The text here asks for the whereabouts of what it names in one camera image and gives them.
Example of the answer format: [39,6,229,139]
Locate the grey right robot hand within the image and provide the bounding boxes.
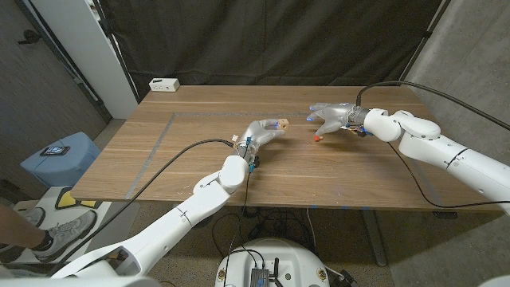
[306,102,366,137]

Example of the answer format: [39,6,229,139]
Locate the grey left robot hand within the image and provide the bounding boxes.
[234,118,288,163]

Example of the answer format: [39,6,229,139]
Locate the black backdrop curtain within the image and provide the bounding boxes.
[97,0,453,100]

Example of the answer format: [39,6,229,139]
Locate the white power strip box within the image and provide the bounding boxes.
[148,77,181,93]

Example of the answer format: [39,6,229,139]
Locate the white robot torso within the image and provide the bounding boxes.
[214,238,331,287]

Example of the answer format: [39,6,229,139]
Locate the black backdrop stand pole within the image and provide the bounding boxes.
[398,0,453,87]
[91,0,140,104]

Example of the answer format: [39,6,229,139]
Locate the grey table leg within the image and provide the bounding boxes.
[360,209,388,267]

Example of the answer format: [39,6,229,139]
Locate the grey module on torso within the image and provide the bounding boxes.
[249,267,271,287]

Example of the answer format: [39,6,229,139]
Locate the white floor platform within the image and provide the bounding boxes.
[14,186,140,266]

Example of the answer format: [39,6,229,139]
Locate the white pillar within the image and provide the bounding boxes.
[29,0,139,120]

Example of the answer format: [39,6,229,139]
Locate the blue stool with phone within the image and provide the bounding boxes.
[19,131,103,188]

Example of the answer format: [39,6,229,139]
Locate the yellow black floor pedal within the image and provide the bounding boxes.
[54,186,103,210]

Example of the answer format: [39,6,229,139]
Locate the black smartphone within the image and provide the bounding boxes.
[39,145,72,157]

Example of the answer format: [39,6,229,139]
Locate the grey black sneaker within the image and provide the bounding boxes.
[22,206,47,228]
[31,210,98,263]

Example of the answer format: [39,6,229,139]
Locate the person's bare leg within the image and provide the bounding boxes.
[0,202,45,250]

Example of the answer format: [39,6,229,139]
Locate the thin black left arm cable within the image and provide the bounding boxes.
[222,171,252,287]

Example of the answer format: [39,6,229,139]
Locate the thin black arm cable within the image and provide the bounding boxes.
[222,171,252,287]
[388,141,510,210]

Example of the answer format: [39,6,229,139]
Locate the black floor cable tangle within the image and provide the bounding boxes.
[210,205,316,260]

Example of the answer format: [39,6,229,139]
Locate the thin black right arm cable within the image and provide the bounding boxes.
[388,141,510,210]

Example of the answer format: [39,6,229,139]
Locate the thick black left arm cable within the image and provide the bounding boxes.
[49,138,236,276]

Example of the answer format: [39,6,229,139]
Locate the black door handle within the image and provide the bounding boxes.
[18,29,43,45]

